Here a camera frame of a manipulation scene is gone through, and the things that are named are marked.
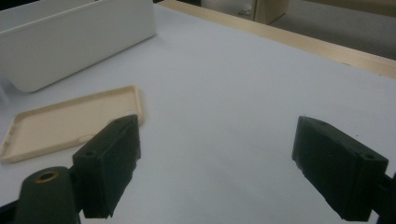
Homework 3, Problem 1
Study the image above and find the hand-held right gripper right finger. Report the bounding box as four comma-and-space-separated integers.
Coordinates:
291, 115, 389, 222

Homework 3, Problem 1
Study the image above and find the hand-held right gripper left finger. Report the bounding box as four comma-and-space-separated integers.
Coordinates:
72, 114, 142, 219

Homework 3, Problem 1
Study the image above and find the white table cover sheet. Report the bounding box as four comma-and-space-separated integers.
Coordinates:
0, 3, 396, 224

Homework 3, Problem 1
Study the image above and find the crumpled white paper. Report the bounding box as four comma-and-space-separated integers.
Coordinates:
241, 3, 255, 16

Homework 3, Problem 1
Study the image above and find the white plastic storage box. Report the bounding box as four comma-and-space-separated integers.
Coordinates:
0, 0, 157, 93

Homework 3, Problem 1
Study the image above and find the beige phone case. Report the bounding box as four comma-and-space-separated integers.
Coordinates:
0, 85, 145, 165

